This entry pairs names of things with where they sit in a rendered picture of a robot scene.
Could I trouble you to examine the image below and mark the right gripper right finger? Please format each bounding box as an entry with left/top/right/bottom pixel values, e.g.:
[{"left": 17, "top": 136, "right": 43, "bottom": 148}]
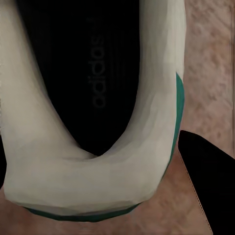
[{"left": 178, "top": 130, "right": 235, "bottom": 235}]

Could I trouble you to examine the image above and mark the gym shoe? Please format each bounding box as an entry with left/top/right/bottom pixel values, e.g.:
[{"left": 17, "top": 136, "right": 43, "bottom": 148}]
[{"left": 0, "top": 0, "right": 187, "bottom": 222}]

